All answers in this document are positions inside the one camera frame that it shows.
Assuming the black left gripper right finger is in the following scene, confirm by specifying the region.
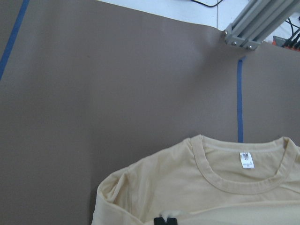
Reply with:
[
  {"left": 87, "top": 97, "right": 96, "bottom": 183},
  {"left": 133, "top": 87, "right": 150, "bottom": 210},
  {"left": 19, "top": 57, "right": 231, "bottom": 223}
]
[{"left": 166, "top": 217, "right": 178, "bottom": 225}]

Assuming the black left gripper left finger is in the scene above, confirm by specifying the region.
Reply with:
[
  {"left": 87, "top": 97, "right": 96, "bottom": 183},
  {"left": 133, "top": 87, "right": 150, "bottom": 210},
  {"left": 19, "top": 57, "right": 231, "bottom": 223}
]
[{"left": 153, "top": 217, "right": 165, "bottom": 225}]

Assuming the cream long-sleeve printed shirt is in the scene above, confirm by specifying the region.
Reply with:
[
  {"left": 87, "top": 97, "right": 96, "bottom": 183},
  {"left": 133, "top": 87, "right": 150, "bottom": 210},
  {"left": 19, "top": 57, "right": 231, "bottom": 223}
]
[{"left": 92, "top": 135, "right": 300, "bottom": 225}]

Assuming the orange black connector block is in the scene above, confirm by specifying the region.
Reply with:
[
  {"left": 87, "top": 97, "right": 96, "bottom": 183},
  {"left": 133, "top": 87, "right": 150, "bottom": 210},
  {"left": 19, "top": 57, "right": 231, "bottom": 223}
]
[{"left": 272, "top": 36, "right": 300, "bottom": 52}]

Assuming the aluminium frame post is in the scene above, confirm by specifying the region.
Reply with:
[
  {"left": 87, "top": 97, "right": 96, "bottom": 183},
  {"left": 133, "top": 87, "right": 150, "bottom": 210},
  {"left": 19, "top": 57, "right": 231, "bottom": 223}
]
[{"left": 224, "top": 0, "right": 300, "bottom": 50}]

